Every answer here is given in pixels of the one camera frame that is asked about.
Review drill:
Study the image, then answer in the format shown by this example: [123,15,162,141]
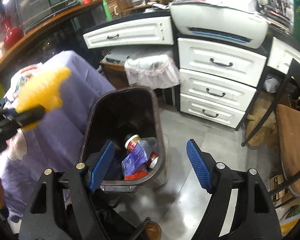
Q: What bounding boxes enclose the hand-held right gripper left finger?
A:
[19,140,115,240]

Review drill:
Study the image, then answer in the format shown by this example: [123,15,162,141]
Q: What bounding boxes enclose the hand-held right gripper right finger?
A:
[186,139,283,240]

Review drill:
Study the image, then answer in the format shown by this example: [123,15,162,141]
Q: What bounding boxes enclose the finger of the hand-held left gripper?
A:
[0,106,45,130]

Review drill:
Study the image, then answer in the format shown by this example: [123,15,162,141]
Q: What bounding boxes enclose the yellow foam fruit net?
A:
[16,67,72,130]

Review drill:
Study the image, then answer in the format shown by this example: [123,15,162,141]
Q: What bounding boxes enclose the purple plastic packet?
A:
[122,140,150,175]

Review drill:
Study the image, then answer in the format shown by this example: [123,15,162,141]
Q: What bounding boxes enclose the orange foam fruit net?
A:
[124,171,148,181]

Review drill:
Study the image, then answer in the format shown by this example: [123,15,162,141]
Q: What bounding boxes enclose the white green plastic bag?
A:
[10,64,44,100]

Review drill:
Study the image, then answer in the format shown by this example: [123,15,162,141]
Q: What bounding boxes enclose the red patterned canister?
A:
[124,134,160,169]

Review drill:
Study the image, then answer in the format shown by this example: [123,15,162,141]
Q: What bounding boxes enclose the dark trash bin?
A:
[79,86,167,193]

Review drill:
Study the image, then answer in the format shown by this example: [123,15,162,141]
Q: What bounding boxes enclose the purple floral tablecloth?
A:
[0,50,117,223]

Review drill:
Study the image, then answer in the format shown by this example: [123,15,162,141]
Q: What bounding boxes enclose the brown paper bag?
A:
[245,97,277,148]

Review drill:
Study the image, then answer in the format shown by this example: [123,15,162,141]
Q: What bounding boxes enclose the red vase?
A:
[0,12,24,50]

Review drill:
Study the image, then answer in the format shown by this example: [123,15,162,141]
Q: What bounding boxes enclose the brown wooden box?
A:
[100,61,130,90]

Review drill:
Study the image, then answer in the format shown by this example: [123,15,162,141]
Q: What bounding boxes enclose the orange curved counter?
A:
[0,0,153,85]

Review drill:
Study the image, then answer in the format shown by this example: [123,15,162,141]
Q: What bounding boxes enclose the black chair with brown cushion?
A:
[241,57,300,207]

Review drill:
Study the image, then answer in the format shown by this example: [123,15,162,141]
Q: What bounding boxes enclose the small bin with white liner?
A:
[124,52,181,90]

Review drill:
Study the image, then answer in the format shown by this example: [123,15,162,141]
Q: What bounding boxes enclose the glass display case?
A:
[15,0,80,32]

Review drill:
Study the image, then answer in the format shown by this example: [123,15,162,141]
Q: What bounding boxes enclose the green bottle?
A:
[102,0,113,22]

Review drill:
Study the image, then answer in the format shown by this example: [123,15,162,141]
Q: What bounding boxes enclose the wide white drawer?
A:
[83,16,175,50]

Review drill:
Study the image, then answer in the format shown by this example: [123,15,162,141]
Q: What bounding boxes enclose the white desk drawer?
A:
[267,37,300,75]

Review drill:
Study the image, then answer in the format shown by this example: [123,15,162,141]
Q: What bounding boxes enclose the white printer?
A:
[170,0,269,50]

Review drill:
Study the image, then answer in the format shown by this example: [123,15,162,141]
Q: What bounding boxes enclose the cluster of makeup brushes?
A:
[257,0,294,30]

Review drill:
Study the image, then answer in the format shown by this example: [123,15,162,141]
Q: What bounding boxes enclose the white drawer with black handle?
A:
[180,94,246,128]
[179,69,257,112]
[177,37,267,81]

